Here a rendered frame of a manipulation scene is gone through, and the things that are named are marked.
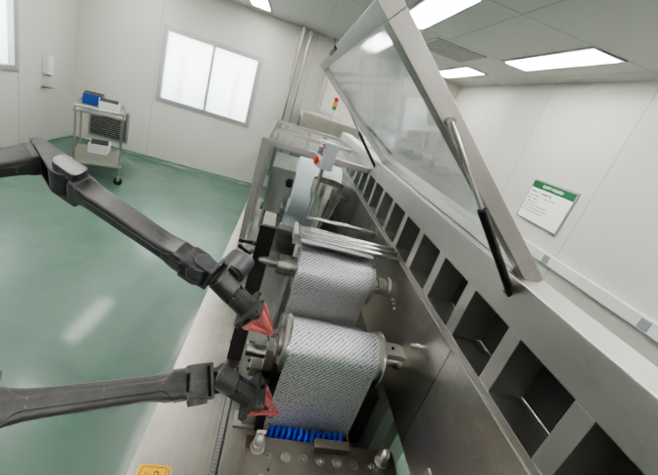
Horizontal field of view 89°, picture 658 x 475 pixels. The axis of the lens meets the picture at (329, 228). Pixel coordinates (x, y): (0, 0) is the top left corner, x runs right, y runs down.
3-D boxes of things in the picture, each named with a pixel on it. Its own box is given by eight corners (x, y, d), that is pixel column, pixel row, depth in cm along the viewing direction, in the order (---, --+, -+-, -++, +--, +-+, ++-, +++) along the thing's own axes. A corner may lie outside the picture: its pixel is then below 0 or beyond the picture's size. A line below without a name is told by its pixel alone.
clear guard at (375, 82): (325, 67, 142) (326, 67, 142) (385, 162, 160) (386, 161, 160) (389, 15, 45) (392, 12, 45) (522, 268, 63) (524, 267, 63)
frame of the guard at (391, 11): (310, 71, 146) (324, 60, 145) (375, 170, 166) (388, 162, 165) (349, 16, 41) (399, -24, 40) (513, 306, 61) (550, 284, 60)
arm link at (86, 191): (46, 193, 80) (42, 160, 73) (69, 182, 85) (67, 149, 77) (196, 294, 83) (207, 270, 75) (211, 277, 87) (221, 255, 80)
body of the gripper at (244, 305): (238, 331, 80) (216, 310, 78) (244, 308, 90) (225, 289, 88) (258, 316, 80) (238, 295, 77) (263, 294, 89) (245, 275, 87)
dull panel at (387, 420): (316, 213, 306) (324, 188, 298) (320, 213, 307) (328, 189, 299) (361, 461, 100) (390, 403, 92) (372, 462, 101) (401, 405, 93)
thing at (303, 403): (263, 424, 89) (281, 372, 82) (346, 434, 93) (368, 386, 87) (263, 425, 88) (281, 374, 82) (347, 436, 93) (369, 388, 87)
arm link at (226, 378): (212, 381, 76) (224, 358, 80) (199, 386, 80) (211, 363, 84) (236, 396, 79) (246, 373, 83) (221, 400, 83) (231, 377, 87)
